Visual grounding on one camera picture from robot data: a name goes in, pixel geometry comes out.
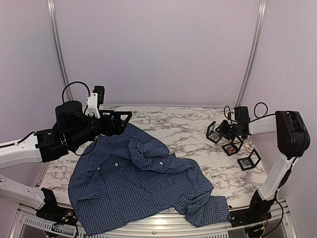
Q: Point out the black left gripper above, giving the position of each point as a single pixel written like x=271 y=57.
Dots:
x=108 y=123

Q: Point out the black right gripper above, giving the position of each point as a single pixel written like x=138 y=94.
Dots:
x=222 y=128

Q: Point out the orange rimmed round brooch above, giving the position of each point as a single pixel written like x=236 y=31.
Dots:
x=231 y=150

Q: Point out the brown round brooch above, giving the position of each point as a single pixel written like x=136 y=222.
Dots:
x=214 y=136

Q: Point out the white blue round brooch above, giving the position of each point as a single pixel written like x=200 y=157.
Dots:
x=246 y=162

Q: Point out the blue checked shirt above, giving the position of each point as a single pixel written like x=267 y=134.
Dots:
x=132 y=176

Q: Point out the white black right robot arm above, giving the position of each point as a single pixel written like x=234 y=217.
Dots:
x=292 y=141

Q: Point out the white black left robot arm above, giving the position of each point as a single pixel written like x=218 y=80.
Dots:
x=73 y=128

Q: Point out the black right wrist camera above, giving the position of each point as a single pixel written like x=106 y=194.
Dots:
x=241 y=114

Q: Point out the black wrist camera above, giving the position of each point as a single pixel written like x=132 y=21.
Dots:
x=241 y=114
x=100 y=90

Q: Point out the black frame stand middle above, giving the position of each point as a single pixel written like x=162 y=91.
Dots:
x=235 y=143

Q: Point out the black frame stand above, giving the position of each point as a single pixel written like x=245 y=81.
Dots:
x=254 y=159
x=235 y=143
x=210 y=130

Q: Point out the black frame stand far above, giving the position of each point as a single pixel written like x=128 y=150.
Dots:
x=210 y=130

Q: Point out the black frame stand near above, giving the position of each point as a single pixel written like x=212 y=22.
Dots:
x=254 y=159

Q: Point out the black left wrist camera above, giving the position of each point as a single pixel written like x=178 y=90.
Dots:
x=100 y=90

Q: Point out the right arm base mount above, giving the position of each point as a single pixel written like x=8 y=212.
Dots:
x=258 y=211

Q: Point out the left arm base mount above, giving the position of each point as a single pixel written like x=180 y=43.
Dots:
x=52 y=212

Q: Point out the aluminium front rail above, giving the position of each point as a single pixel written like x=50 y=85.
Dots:
x=162 y=225

